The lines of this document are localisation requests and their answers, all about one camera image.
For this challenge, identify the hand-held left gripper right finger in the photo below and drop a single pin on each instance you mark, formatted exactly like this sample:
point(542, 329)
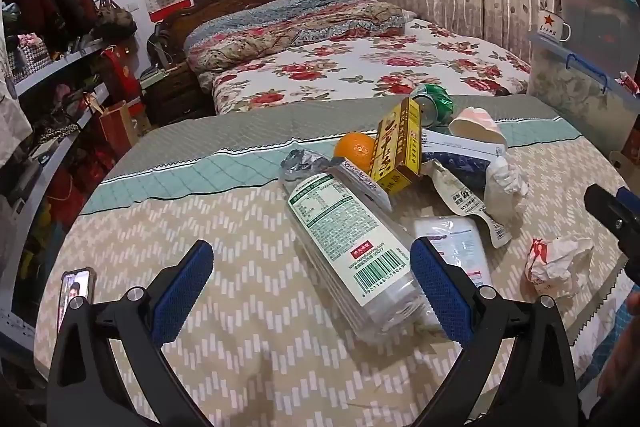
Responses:
point(442, 294)

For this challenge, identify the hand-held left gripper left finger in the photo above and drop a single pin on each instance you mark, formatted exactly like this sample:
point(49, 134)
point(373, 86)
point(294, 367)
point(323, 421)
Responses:
point(182, 294)

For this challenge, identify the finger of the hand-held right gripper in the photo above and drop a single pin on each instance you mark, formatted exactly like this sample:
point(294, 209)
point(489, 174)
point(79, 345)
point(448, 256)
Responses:
point(607, 212)
point(626, 197)

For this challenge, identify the clear plastic bottle green label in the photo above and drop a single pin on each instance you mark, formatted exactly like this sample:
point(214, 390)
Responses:
point(345, 237)

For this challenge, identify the white pink paper cup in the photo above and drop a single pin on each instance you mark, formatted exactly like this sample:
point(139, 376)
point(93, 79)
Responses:
point(477, 124)

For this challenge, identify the crushed green can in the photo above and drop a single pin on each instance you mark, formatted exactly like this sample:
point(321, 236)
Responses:
point(436, 104)

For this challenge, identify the person's right hand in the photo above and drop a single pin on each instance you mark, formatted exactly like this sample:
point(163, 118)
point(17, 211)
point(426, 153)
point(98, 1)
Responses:
point(620, 357)

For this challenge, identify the white plastic wipes packet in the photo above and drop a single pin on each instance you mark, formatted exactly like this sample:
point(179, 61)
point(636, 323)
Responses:
point(457, 242)

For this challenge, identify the beige chevron quilted blanket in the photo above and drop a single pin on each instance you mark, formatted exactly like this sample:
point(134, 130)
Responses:
point(240, 267)

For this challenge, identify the crumpled white red wrapper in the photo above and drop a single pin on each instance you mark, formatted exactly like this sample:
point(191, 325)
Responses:
point(557, 264)

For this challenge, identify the white printed pouch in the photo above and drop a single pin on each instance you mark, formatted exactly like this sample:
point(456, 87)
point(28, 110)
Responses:
point(462, 199)

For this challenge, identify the smartphone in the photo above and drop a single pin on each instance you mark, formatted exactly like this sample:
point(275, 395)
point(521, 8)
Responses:
point(75, 294)

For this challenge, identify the crumpled white tissue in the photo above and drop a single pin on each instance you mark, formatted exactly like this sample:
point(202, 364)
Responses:
point(502, 187)

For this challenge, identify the small red white packet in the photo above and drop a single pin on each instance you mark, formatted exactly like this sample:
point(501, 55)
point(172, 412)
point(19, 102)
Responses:
point(627, 83)

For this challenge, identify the clear storage box blue lid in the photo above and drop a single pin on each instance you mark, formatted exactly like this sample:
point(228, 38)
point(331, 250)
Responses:
point(570, 82)

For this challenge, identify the white printed wrapper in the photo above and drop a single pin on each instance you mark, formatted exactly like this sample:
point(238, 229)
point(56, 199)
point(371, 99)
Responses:
point(362, 184)

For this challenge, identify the dark blue white carton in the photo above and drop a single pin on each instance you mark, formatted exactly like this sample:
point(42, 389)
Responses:
point(457, 157)

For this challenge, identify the yellow cardboard box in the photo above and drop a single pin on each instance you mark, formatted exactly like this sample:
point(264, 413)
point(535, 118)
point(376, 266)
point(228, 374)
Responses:
point(397, 147)

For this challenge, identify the orange fruit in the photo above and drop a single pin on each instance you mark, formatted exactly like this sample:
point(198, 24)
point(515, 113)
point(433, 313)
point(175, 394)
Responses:
point(354, 149)

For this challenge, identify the red gift bag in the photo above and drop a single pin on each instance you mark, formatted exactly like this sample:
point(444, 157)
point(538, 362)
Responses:
point(117, 127)

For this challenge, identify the white enamel mug red star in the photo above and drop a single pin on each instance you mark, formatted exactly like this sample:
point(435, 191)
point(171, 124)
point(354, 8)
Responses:
point(550, 24)

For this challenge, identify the dark wooden nightstand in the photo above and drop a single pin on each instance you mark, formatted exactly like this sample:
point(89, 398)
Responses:
point(175, 97)

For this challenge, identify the floral bedsheet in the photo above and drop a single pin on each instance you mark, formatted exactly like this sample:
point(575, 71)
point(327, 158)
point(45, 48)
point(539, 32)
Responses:
point(360, 67)

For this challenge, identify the grey metal shelf rack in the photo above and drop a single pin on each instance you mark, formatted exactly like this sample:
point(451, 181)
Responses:
point(60, 67)

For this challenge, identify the folded floral quilt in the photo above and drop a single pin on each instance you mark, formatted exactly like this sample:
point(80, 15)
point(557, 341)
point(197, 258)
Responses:
point(280, 32)

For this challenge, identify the dark handbag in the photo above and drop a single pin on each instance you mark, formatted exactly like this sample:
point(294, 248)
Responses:
point(114, 19)

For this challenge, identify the hanging dark red clothes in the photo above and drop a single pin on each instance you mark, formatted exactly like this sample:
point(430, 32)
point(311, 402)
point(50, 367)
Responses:
point(55, 2)

